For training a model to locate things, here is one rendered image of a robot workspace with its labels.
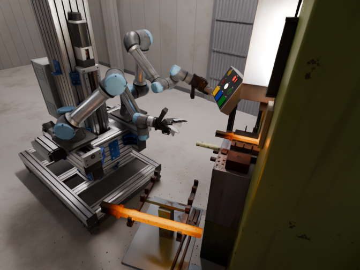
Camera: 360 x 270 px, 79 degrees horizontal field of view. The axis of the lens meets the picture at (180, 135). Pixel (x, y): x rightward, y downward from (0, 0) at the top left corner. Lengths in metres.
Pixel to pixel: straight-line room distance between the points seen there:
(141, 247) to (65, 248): 1.02
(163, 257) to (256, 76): 0.92
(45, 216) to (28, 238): 0.20
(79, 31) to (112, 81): 0.45
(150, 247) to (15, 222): 1.53
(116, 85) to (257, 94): 0.75
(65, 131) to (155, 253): 0.84
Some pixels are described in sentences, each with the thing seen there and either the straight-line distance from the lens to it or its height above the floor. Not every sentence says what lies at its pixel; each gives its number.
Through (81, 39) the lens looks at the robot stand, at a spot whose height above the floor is 1.43.
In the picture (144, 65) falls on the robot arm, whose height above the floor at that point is 1.28.
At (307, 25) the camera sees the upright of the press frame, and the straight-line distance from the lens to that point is 0.62.
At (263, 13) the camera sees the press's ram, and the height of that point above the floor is 1.64.
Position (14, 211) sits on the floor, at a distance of 2.56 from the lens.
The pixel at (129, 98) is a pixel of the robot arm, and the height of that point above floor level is 1.09.
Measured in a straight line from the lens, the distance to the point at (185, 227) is 0.92.
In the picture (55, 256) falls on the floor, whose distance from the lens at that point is 2.11.
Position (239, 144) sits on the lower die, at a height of 0.99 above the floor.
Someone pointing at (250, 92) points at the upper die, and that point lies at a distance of 1.09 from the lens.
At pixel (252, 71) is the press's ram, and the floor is 1.42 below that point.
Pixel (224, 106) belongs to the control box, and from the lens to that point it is 1.65.
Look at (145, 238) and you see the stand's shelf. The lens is 1.22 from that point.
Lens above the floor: 1.70
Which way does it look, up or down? 34 degrees down
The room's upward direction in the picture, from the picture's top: 2 degrees clockwise
